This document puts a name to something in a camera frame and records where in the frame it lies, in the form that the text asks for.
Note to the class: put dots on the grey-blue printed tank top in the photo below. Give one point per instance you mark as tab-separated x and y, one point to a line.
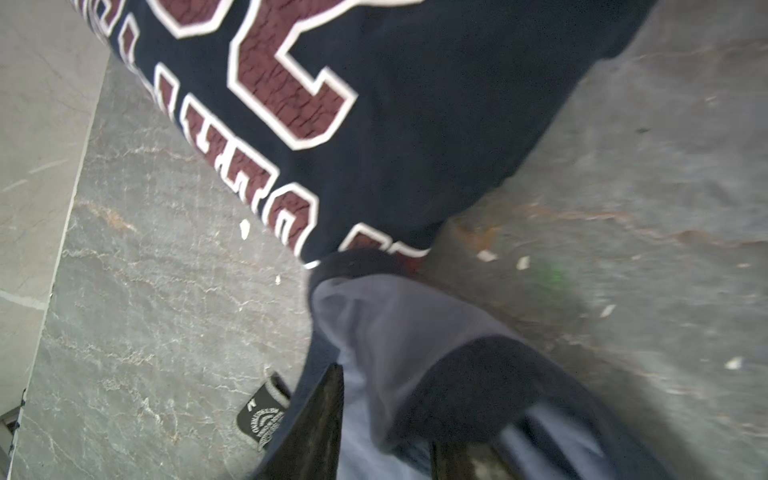
420	366

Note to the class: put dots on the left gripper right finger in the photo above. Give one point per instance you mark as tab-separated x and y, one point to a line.
451	461

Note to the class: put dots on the navy tank top red trim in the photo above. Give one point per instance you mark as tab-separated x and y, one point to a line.
362	124

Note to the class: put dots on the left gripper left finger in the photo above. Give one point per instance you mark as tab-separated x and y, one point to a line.
307	443

